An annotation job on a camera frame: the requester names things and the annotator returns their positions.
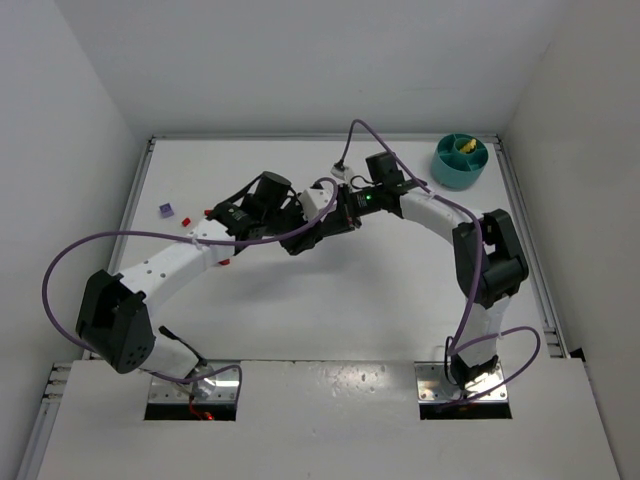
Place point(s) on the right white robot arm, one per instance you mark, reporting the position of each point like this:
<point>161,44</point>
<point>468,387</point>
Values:
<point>490,264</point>

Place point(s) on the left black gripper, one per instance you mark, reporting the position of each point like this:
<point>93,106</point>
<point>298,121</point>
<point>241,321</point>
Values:
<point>288,232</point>

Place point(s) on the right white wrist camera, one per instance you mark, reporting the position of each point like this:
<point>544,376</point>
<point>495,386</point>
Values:
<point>342,172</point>

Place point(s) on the yellow lego brick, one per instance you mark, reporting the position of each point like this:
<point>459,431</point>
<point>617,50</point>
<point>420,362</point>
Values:
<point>468,147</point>

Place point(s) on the teal divided round container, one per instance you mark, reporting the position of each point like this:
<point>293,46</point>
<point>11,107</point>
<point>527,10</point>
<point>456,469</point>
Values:
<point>455,170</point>

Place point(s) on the small purple lego brick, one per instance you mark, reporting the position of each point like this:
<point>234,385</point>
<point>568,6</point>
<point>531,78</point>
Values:
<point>166,210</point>

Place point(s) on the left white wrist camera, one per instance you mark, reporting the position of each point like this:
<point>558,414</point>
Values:
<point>315,200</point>

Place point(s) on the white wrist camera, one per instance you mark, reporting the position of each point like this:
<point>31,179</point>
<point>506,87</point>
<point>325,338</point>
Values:
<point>342,172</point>
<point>315,200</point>

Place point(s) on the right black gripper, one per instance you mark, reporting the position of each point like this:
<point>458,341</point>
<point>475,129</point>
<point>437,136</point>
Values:
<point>345,216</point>

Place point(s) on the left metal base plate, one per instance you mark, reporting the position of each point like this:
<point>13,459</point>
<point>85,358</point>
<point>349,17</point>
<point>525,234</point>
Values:
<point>219,389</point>

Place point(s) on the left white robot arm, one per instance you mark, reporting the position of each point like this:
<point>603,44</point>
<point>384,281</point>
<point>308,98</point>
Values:
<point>116,312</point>

